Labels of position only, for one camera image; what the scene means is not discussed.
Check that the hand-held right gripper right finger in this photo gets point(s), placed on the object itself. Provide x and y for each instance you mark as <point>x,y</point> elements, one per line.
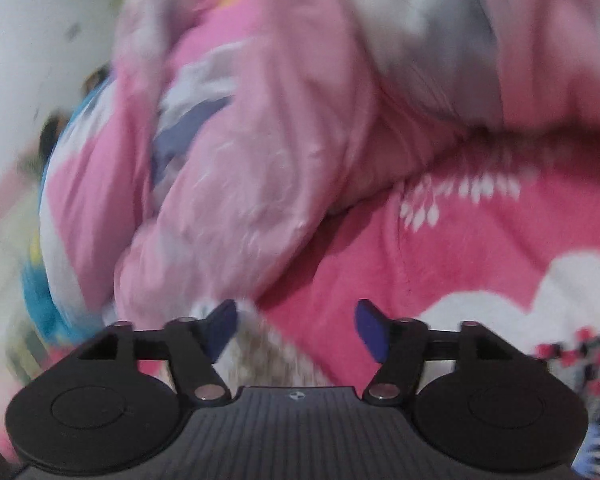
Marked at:
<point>372,330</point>

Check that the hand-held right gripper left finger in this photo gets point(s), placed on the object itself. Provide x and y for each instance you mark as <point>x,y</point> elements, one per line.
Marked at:
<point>222,330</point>

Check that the beige white houndstooth sweater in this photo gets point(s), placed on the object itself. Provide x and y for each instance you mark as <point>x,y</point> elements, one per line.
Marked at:
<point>265,355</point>

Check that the pink floral bed sheet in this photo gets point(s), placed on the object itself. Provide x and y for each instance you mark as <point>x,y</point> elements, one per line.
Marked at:
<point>455,260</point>

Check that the pink blue floral quilt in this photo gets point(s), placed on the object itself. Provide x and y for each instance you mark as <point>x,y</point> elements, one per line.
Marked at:
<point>260,160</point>

